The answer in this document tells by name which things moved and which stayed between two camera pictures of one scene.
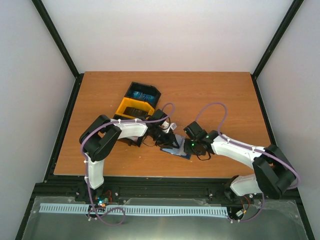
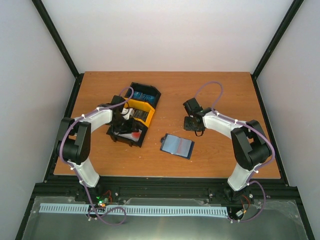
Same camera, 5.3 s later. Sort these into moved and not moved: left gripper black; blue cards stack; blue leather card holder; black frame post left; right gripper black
Moved: left gripper black; right gripper black
Not moved: black frame post left; blue leather card holder; blue cards stack
